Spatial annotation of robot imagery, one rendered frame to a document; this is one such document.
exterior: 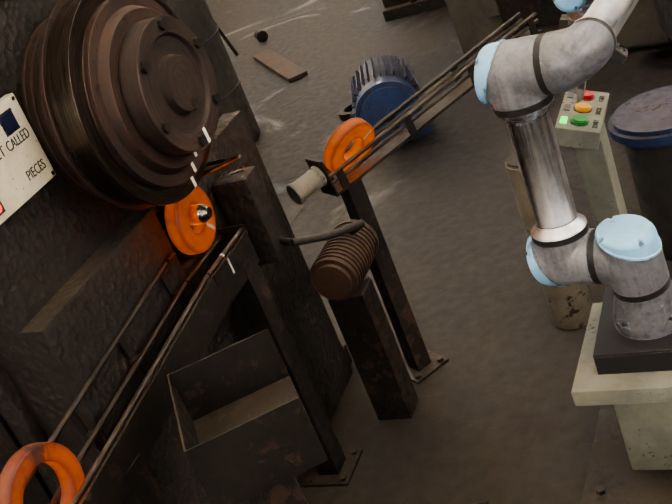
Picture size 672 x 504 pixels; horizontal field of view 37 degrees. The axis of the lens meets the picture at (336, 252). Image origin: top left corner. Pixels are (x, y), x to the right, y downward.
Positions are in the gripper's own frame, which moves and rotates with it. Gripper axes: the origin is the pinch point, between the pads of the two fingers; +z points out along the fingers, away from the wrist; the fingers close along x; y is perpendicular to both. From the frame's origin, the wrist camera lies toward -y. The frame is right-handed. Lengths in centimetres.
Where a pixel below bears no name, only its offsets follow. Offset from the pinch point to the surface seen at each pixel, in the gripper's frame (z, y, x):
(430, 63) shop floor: 104, 92, -249
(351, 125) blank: 8, 54, 14
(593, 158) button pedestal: 17.3, -4.7, -2.6
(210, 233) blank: 17, 74, 58
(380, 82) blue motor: 68, 89, -141
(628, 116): 20.6, -11.4, -36.3
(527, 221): 36.2, 9.5, 1.3
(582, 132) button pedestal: 7.0, -1.5, 4.4
